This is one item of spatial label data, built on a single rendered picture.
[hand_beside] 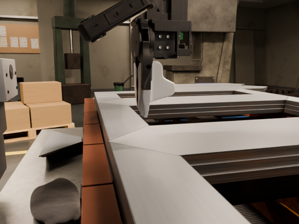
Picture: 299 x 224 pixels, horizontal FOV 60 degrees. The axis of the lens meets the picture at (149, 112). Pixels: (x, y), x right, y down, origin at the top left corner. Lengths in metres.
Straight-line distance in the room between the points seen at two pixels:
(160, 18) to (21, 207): 0.48
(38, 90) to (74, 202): 3.58
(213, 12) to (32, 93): 3.13
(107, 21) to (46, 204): 0.37
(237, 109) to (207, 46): 4.11
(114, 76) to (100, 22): 8.94
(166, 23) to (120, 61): 8.97
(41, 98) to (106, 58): 5.42
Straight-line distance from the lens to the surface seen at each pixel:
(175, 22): 0.41
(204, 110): 0.86
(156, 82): 0.41
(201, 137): 0.46
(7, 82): 0.64
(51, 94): 4.14
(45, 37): 7.44
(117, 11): 0.40
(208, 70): 5.00
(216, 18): 4.75
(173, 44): 0.41
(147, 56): 0.38
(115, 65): 9.32
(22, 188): 0.73
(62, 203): 0.58
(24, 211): 0.63
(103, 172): 0.40
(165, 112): 0.81
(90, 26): 0.39
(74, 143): 0.91
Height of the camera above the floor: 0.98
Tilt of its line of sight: 11 degrees down
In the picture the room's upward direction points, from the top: straight up
